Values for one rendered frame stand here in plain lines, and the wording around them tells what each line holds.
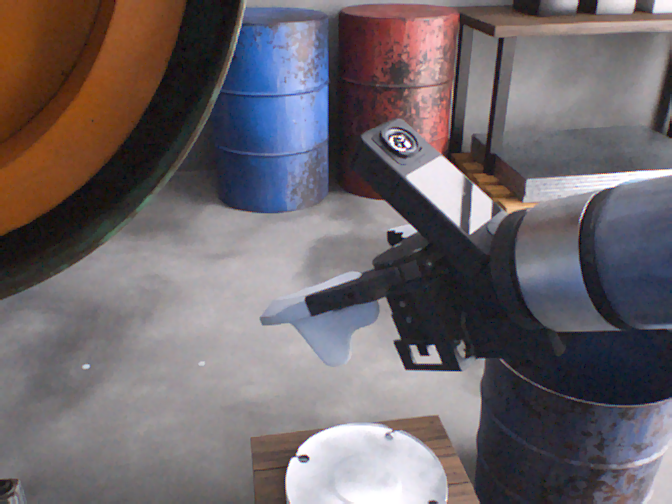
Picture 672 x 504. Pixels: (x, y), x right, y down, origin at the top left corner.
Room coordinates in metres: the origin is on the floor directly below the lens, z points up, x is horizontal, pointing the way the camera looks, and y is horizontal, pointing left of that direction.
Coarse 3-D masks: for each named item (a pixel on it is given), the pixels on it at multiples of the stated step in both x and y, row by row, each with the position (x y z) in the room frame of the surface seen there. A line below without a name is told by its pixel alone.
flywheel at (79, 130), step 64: (0, 0) 0.66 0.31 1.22; (64, 0) 0.67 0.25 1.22; (128, 0) 0.64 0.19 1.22; (0, 64) 0.66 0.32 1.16; (64, 64) 0.66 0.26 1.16; (128, 64) 0.64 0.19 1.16; (0, 128) 0.65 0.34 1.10; (64, 128) 0.63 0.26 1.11; (128, 128) 0.64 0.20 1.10; (0, 192) 0.62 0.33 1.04; (64, 192) 0.63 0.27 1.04
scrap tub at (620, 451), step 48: (624, 336) 1.30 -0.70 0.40; (480, 384) 1.21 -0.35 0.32; (528, 384) 1.03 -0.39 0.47; (576, 384) 1.34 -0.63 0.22; (624, 384) 1.27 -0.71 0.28; (480, 432) 1.17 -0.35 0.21; (528, 432) 1.02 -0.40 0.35; (576, 432) 0.97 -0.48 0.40; (624, 432) 0.96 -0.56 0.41; (480, 480) 1.14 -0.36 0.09; (528, 480) 1.01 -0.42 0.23; (576, 480) 0.97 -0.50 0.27; (624, 480) 0.97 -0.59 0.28
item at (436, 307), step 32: (512, 224) 0.33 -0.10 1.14; (384, 256) 0.39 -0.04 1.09; (416, 256) 0.37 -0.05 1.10; (512, 256) 0.32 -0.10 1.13; (416, 288) 0.36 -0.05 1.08; (448, 288) 0.36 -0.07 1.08; (480, 288) 0.34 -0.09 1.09; (512, 288) 0.31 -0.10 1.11; (416, 320) 0.37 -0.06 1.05; (448, 320) 0.35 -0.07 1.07; (480, 320) 0.34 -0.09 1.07; (512, 320) 0.33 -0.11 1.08; (448, 352) 0.34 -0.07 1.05; (480, 352) 0.34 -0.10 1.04; (512, 352) 0.33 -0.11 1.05; (544, 352) 0.31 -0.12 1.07
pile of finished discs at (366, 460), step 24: (336, 432) 0.98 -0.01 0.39; (360, 432) 0.98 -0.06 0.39; (384, 432) 0.98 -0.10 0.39; (312, 456) 0.92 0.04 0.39; (336, 456) 0.92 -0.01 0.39; (360, 456) 0.91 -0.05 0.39; (384, 456) 0.92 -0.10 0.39; (408, 456) 0.92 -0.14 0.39; (432, 456) 0.92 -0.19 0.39; (288, 480) 0.86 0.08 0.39; (312, 480) 0.86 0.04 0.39; (336, 480) 0.85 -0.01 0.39; (360, 480) 0.85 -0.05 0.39; (384, 480) 0.85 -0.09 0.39; (408, 480) 0.86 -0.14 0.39; (432, 480) 0.86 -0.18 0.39
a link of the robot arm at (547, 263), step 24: (528, 216) 0.33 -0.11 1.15; (552, 216) 0.31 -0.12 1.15; (576, 216) 0.30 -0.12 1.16; (528, 240) 0.31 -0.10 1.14; (552, 240) 0.30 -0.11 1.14; (576, 240) 0.29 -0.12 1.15; (528, 264) 0.30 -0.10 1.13; (552, 264) 0.29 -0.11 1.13; (576, 264) 0.28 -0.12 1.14; (528, 288) 0.30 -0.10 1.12; (552, 288) 0.29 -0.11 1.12; (576, 288) 0.28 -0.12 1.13; (552, 312) 0.29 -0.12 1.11; (576, 312) 0.28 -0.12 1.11; (600, 312) 0.32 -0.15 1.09
